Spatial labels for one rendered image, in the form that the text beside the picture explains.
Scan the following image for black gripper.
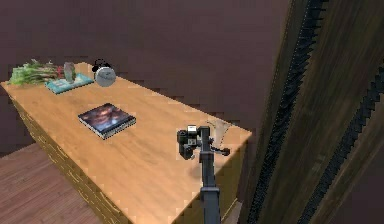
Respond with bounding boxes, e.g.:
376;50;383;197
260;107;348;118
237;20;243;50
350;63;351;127
176;129;232;161

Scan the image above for pale translucent paper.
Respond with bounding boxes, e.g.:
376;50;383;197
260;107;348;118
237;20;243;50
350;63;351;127
205;119;233;150

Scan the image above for light wooden table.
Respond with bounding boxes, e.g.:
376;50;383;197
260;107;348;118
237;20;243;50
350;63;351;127
0;61;253;224

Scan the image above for dark brown wooden door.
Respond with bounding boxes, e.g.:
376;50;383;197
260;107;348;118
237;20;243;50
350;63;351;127
237;0;384;224

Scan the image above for dark blue picture book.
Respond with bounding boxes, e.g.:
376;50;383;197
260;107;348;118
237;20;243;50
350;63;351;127
77;102;137;140

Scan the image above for silver round alarm clock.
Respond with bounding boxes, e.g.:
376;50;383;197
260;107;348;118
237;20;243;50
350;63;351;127
91;59;117;88

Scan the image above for teal flat book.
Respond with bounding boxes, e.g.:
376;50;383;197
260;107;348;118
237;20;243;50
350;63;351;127
44;72;95;95

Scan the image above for grey glass vase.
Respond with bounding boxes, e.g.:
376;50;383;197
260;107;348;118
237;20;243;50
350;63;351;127
63;61;77;84

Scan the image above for green leafy plant bunch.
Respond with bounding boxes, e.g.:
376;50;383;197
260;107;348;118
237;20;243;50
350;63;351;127
7;58;66;86

